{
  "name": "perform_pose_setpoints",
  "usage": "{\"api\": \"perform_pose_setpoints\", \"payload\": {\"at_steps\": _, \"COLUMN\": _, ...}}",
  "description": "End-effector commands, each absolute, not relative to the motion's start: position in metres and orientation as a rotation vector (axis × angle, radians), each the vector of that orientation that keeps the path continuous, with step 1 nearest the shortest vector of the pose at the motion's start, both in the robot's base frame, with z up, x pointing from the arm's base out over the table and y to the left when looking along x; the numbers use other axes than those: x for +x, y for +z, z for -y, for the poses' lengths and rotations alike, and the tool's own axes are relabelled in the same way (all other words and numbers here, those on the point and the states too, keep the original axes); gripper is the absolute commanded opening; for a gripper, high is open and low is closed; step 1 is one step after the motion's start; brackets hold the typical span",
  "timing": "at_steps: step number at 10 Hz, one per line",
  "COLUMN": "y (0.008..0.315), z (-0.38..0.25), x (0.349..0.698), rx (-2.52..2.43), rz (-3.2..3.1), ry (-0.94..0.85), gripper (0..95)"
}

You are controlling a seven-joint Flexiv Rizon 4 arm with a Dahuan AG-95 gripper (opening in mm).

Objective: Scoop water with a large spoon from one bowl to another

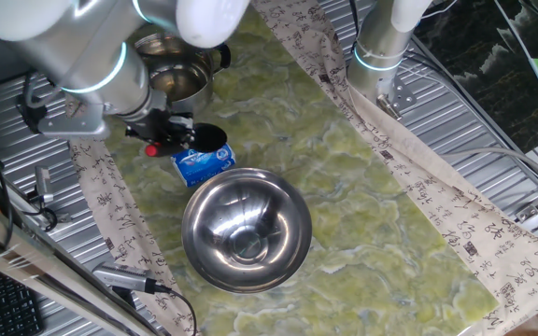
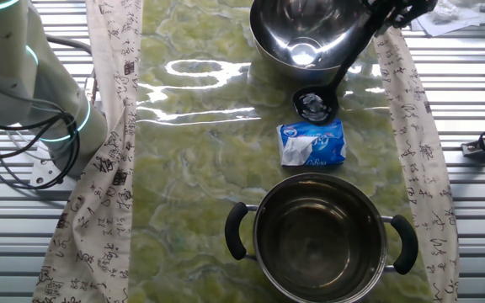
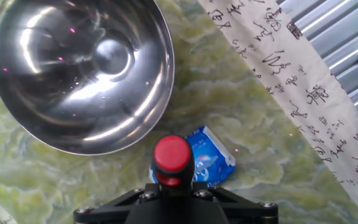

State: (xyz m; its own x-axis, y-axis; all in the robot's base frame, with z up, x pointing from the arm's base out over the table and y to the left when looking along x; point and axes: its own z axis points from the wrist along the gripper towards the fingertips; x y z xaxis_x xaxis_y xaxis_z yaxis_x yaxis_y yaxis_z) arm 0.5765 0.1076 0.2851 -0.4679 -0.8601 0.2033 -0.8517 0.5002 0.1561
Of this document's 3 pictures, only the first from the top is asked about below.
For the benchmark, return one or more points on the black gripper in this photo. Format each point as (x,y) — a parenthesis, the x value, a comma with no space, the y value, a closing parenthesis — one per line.
(157,128)

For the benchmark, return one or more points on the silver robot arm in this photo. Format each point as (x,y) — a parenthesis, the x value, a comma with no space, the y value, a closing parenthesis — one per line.
(87,46)

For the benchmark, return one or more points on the steel mixing bowl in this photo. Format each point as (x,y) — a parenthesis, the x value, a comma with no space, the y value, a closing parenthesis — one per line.
(245,228)

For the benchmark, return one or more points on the blue tissue pack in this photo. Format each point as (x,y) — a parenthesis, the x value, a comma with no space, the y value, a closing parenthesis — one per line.
(203,165)

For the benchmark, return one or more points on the beige calligraphy cloth strip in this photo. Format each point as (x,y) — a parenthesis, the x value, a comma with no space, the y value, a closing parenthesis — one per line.
(437,186)
(110,205)

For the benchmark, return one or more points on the green marble patterned mat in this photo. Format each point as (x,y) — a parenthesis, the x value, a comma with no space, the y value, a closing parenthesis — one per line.
(297,140)

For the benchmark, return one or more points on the black keyboard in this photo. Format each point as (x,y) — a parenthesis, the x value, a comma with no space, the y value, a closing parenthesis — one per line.
(7,303)

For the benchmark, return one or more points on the wrist camera on silver bracket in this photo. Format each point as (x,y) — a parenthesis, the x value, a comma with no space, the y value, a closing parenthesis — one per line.
(73,123)

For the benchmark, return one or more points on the grey camera with stand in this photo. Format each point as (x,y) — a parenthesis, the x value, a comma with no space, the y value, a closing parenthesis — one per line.
(124,277)

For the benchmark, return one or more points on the aluminium frame bar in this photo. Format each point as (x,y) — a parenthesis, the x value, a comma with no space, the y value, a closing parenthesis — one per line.
(17,252)

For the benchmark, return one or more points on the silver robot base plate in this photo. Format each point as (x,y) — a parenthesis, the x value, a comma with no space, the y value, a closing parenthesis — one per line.
(402,95)

